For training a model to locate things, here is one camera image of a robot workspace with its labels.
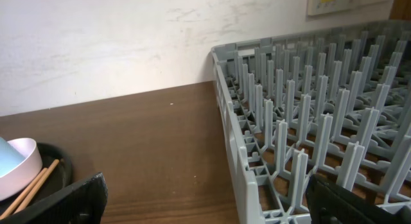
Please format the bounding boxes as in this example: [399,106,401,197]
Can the grey dishwasher rack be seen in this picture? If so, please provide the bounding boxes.
[211,20,410,223]

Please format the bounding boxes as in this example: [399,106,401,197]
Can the wooden chopstick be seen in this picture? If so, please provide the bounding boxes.
[14,159,60,213]
[1,168,47,219]

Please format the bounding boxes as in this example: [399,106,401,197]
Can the small white bowl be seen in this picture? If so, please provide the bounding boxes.
[1,137,42,201]

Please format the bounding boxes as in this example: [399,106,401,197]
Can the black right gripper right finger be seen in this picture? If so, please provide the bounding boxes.
[305,175,410,224]

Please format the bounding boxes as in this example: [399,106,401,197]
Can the white wall panel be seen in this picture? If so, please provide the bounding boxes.
[307,0,388,16]

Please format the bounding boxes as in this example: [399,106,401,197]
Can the light blue cup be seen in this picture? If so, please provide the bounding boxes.
[1,138,26,177]

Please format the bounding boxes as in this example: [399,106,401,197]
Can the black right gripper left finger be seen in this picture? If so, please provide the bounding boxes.
[1,172,108,224]

